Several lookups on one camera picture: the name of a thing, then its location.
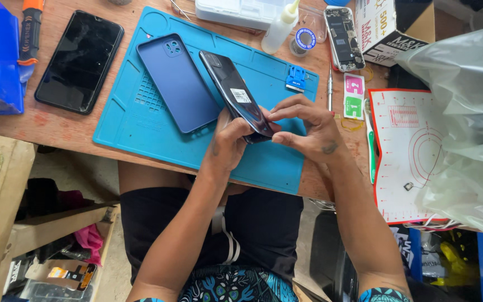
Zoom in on person's left hand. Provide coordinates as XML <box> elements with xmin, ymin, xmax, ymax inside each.
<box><xmin>202</xmin><ymin>107</ymin><xmax>282</xmax><ymax>174</ymax></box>

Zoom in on person's right hand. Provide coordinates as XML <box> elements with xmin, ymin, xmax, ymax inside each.
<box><xmin>267</xmin><ymin>94</ymin><xmax>352</xmax><ymax>166</ymax></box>

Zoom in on black smartphone with white sticker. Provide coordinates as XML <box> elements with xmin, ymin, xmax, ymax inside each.
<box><xmin>199</xmin><ymin>50</ymin><xmax>275</xmax><ymax>144</ymax></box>

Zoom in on yellow rubber band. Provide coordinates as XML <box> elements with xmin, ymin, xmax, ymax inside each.
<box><xmin>340</xmin><ymin>117</ymin><xmax>364</xmax><ymax>132</ymax></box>

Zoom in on metal precision screwdriver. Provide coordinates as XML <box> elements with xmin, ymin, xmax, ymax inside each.
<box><xmin>327</xmin><ymin>63</ymin><xmax>334</xmax><ymax>112</ymax></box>

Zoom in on pink and green wipe packets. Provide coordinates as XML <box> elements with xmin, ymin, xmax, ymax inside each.
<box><xmin>343</xmin><ymin>73</ymin><xmax>366</xmax><ymax>121</ymax></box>

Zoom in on green and white toothbrush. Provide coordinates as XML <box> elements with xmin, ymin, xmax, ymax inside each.
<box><xmin>363</xmin><ymin>98</ymin><xmax>377</xmax><ymax>185</ymax></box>

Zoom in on small blue plastic tool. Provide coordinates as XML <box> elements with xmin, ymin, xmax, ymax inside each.
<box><xmin>285</xmin><ymin>65</ymin><xmax>307</xmax><ymax>93</ymax></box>

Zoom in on blue phone back cover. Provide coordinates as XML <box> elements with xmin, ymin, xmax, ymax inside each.
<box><xmin>136</xmin><ymin>33</ymin><xmax>222</xmax><ymax>135</ymax></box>

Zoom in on blue silicone repair mat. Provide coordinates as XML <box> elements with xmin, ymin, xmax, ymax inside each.
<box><xmin>93</xmin><ymin>6</ymin><xmax>320</xmax><ymax>195</ymax></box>

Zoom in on person's black shorts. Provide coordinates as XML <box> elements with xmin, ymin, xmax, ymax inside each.
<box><xmin>119</xmin><ymin>187</ymin><xmax>305</xmax><ymax>287</ymax></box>

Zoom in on white mat with red border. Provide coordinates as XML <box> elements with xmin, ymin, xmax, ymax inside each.
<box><xmin>368</xmin><ymin>88</ymin><xmax>449</xmax><ymax>226</ymax></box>

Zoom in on opened phone with circuit board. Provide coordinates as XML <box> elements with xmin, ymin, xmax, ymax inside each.
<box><xmin>324</xmin><ymin>6</ymin><xmax>366</xmax><ymax>73</ymax></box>

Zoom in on white glue bottle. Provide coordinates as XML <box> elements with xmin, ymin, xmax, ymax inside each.
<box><xmin>261</xmin><ymin>0</ymin><xmax>301</xmax><ymax>55</ymax></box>

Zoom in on small clear plastic bag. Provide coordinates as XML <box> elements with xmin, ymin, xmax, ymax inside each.
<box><xmin>298</xmin><ymin>4</ymin><xmax>328</xmax><ymax>44</ymax></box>

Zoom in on white cardboard box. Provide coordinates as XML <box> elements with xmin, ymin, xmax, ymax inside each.
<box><xmin>354</xmin><ymin>0</ymin><xmax>436</xmax><ymax>68</ymax></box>

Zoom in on white plastic parts box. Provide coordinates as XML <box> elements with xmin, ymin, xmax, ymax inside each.
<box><xmin>195</xmin><ymin>0</ymin><xmax>297</xmax><ymax>31</ymax></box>

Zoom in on person's blue patterned shirt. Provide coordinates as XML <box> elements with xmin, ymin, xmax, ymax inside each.
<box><xmin>134</xmin><ymin>264</ymin><xmax>412</xmax><ymax>302</ymax></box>

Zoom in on metal tweezers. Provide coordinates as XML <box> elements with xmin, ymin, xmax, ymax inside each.
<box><xmin>169</xmin><ymin>0</ymin><xmax>193</xmax><ymax>22</ymax></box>

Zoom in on large clear plastic bag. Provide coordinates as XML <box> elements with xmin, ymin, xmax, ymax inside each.
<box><xmin>394</xmin><ymin>22</ymin><xmax>483</xmax><ymax>242</ymax></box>

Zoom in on large black smartphone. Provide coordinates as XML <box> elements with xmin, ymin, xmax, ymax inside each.
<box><xmin>34</xmin><ymin>10</ymin><xmax>125</xmax><ymax>115</ymax></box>

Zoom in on blue crate with clutter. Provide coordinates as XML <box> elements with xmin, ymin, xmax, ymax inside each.
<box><xmin>392</xmin><ymin>224</ymin><xmax>483</xmax><ymax>302</ymax></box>

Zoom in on wooden shelf with clutter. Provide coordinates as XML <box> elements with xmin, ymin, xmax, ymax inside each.
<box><xmin>0</xmin><ymin>130</ymin><xmax>121</xmax><ymax>302</ymax></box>

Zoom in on orange and black utility knife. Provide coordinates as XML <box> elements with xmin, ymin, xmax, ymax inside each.
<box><xmin>17</xmin><ymin>0</ymin><xmax>45</xmax><ymax>67</ymax></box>

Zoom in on solder wire spool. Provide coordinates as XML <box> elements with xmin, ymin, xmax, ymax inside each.
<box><xmin>289</xmin><ymin>28</ymin><xmax>318</xmax><ymax>58</ymax></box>

